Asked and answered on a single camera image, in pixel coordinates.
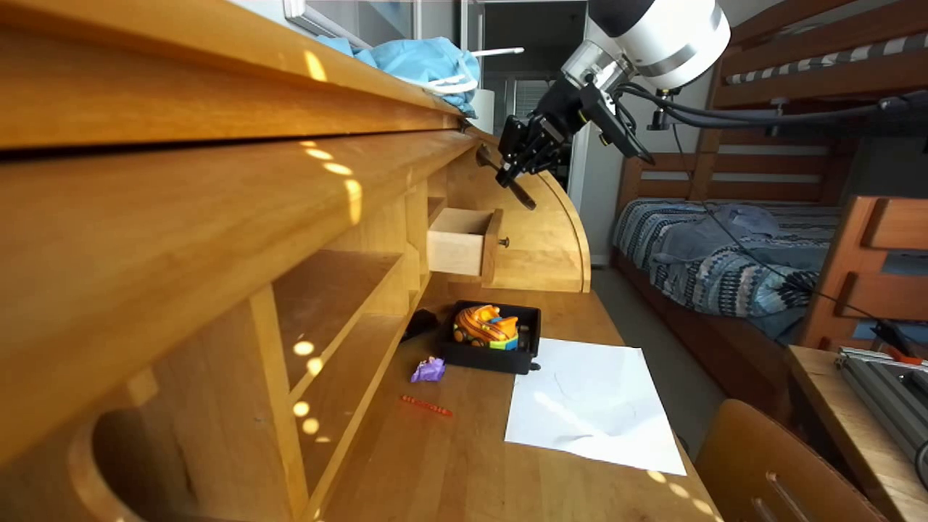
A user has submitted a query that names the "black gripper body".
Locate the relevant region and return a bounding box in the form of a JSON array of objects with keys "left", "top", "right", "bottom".
[{"left": 500, "top": 83, "right": 583, "bottom": 174}]

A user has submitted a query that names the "metal spoon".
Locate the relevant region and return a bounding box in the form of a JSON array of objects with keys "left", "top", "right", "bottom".
[{"left": 477, "top": 146, "right": 536, "bottom": 209}]

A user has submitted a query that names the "small wooden drawer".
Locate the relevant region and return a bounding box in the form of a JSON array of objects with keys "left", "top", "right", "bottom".
[{"left": 428, "top": 209, "right": 503, "bottom": 281}]

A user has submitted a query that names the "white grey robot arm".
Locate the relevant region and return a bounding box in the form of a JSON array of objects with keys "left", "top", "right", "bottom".
[{"left": 496, "top": 0, "right": 928, "bottom": 186}]

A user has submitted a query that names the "white rod on hutch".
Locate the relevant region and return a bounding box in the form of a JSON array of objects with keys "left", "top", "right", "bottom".
[{"left": 470, "top": 46, "right": 525, "bottom": 59}]

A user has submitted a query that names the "blue crumpled cloth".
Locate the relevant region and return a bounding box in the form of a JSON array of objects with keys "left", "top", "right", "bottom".
[{"left": 326, "top": 38, "right": 483, "bottom": 116}]

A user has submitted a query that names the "orange toy in tray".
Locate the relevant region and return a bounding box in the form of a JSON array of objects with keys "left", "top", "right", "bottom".
[{"left": 454, "top": 304, "right": 519, "bottom": 352}]

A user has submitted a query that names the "black plastic tray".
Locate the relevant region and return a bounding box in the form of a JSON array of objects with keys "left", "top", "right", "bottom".
[{"left": 439, "top": 303, "right": 539, "bottom": 374}]

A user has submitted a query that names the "small purple object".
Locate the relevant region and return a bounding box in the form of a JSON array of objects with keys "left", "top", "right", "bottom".
[{"left": 413, "top": 358, "right": 448, "bottom": 384}]

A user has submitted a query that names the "white paper sheet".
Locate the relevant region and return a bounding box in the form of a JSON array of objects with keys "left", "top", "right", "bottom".
[{"left": 506, "top": 336, "right": 684, "bottom": 476}]

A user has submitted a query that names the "striped bed mattress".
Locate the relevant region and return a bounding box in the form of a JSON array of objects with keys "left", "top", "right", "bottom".
[{"left": 612, "top": 197, "right": 838, "bottom": 344}]

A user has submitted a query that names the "red pencil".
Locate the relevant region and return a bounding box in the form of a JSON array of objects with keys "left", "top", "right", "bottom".
[{"left": 400, "top": 396, "right": 454, "bottom": 418}]

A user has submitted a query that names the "wooden desk hutch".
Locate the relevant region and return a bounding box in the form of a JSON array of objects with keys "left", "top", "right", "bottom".
[{"left": 0, "top": 0, "right": 593, "bottom": 522}]

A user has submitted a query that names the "wooden chair back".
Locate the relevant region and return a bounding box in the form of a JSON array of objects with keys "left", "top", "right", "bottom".
[{"left": 697, "top": 400, "right": 887, "bottom": 522}]

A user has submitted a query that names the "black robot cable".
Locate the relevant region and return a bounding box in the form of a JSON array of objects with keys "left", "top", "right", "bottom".
[{"left": 619, "top": 83, "right": 928, "bottom": 303}]

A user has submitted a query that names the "wooden bunk bed frame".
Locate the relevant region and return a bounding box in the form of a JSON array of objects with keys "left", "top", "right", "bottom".
[{"left": 619, "top": 0, "right": 928, "bottom": 352}]

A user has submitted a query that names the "aluminium rail frame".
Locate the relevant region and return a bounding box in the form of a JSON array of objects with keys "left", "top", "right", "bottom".
[{"left": 838, "top": 355, "right": 928, "bottom": 460}]

